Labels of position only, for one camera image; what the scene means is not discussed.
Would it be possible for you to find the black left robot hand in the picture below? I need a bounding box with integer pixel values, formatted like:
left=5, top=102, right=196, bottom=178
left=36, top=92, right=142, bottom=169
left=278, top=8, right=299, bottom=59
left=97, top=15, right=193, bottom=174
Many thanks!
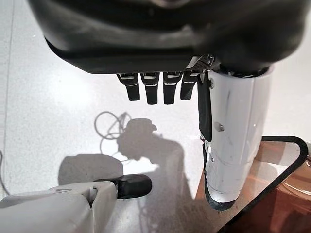
left=26, top=0, right=306, bottom=212

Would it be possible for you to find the silver left robot leg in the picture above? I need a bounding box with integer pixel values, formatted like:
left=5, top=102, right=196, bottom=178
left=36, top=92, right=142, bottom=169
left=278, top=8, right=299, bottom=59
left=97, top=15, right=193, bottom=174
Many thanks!
left=0, top=173, right=153, bottom=233

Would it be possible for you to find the white floor cable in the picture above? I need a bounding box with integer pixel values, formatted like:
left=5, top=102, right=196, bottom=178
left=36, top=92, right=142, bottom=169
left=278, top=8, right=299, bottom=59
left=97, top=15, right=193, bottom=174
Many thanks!
left=0, top=110, right=156, bottom=233

